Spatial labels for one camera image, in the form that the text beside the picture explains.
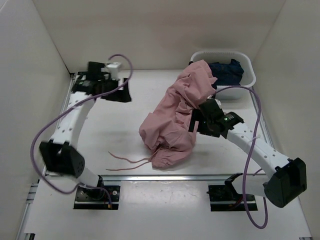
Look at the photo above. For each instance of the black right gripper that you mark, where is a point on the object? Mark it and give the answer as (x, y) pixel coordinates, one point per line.
(197, 116)

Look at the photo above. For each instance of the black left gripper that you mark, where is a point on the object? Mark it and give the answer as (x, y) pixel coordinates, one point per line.
(120, 96)

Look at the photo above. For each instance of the pink drawstring trousers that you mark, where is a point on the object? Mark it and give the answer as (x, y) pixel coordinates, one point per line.
(165, 131)

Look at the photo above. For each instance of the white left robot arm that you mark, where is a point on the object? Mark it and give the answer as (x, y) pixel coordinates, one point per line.
(59, 153)

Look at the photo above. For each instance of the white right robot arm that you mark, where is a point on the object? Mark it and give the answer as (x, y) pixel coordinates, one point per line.
(285, 178)

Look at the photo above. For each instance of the white plastic basket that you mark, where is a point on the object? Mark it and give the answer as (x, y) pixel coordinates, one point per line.
(224, 56)

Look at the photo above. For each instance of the blue denim jeans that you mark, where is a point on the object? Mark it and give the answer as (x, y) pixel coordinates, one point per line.
(227, 74)

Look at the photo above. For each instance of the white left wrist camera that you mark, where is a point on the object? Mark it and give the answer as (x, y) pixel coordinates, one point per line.
(113, 68)

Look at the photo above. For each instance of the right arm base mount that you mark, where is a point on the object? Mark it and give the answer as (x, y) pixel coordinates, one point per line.
(224, 197)

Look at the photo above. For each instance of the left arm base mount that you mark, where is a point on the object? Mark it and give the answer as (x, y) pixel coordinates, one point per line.
(94, 199)

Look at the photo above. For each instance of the aluminium table frame rail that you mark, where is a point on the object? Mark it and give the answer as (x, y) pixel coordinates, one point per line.
(153, 204)

